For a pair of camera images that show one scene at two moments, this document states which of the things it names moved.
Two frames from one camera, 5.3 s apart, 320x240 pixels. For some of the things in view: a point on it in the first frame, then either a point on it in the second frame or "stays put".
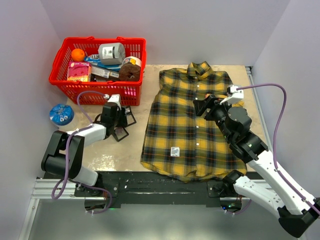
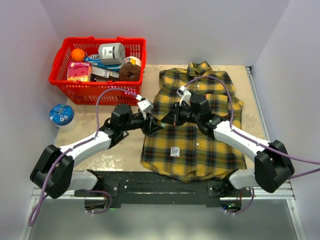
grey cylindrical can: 111,53 stays put
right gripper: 200,106 -> 177,111
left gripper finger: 124,121 -> 155,125
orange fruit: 78,55 stays put
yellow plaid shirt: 180,144 stays put
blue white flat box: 98,68 stays put
